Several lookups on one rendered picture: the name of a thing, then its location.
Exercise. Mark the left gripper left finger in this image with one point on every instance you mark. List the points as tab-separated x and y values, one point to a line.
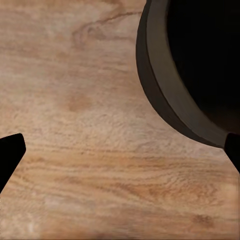
12	149

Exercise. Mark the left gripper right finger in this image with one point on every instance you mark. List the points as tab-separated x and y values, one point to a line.
232	149

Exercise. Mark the cauldron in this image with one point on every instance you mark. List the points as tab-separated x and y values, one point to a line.
188	61

